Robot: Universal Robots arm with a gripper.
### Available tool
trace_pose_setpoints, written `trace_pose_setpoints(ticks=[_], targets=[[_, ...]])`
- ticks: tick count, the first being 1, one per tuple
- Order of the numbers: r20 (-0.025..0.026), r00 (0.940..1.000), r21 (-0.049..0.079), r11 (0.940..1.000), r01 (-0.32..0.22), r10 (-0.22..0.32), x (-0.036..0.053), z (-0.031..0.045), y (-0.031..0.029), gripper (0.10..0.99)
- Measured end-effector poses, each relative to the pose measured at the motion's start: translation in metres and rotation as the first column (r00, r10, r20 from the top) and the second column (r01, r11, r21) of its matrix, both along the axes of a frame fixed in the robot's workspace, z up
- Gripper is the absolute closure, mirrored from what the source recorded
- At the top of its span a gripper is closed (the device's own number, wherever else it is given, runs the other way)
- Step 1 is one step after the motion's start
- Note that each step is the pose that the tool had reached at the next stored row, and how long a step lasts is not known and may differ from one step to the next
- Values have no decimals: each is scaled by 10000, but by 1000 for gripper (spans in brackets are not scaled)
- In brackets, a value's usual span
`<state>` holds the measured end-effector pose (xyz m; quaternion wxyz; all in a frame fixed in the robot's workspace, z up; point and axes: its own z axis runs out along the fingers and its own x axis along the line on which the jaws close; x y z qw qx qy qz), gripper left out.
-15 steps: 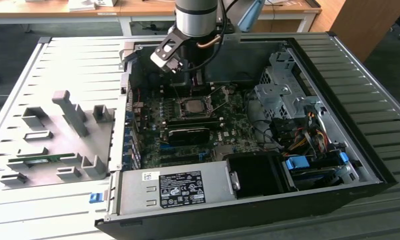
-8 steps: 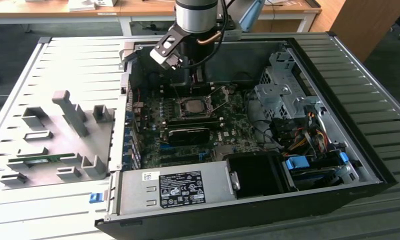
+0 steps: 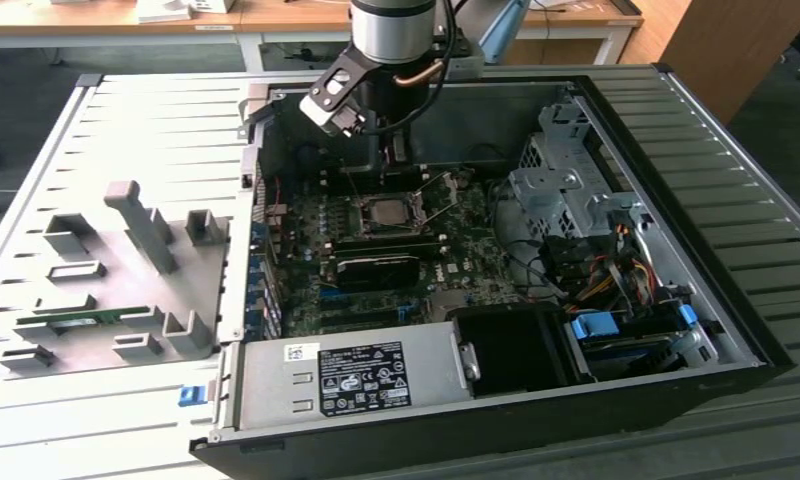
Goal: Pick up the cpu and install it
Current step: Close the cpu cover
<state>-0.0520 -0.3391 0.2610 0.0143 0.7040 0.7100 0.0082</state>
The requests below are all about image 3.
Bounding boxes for copper curved tube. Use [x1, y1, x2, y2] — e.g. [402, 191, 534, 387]
[392, 57, 445, 89]

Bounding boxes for black PC case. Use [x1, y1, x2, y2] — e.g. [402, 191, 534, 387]
[186, 74, 793, 480]

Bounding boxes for black graphics card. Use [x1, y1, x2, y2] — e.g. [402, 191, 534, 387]
[332, 252, 421, 295]

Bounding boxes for silver drive cage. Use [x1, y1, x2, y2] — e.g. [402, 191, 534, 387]
[505, 94, 652, 244]

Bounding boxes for CPU socket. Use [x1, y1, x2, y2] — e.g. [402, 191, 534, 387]
[352, 192, 434, 239]

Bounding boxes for grey chipset heatsink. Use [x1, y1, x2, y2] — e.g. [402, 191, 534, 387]
[424, 291, 469, 321]

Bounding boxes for metal socket cover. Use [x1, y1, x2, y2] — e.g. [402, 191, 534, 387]
[406, 170, 462, 226]

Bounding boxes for silver CPU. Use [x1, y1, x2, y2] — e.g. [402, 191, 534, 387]
[366, 196, 413, 225]

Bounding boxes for metal locking lever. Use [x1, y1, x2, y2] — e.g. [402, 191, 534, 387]
[338, 157, 361, 202]

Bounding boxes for white box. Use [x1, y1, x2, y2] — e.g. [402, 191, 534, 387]
[137, 0, 196, 24]

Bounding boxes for silver power supply latch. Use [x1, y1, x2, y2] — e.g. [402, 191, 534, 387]
[457, 341, 484, 385]

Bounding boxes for green motherboard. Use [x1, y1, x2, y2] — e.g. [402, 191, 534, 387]
[245, 167, 512, 337]

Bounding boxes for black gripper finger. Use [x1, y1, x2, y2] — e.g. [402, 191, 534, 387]
[388, 123, 421, 168]

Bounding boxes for silver power supply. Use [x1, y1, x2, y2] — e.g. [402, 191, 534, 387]
[233, 321, 476, 432]

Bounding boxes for wooden cabinet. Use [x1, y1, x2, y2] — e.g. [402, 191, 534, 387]
[617, 0, 800, 126]

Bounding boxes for blue disk carrier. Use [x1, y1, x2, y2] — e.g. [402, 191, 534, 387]
[569, 310, 621, 343]

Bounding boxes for grey case handle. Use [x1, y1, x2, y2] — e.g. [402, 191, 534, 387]
[236, 82, 273, 141]

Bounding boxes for yellow power wires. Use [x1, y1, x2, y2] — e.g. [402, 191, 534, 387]
[568, 227, 660, 314]

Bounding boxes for green RAM stick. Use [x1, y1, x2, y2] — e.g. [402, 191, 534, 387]
[15, 308, 125, 331]

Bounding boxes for grey parts rack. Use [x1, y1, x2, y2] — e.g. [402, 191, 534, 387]
[0, 179, 233, 381]

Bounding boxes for black RAM slot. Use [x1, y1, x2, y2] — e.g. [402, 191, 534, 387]
[330, 237, 442, 251]
[333, 246, 446, 260]

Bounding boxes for black camera cable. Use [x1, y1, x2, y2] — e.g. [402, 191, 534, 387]
[362, 0, 456, 135]

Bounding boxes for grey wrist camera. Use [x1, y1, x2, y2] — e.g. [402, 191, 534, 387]
[297, 42, 378, 140]
[448, 41, 488, 82]

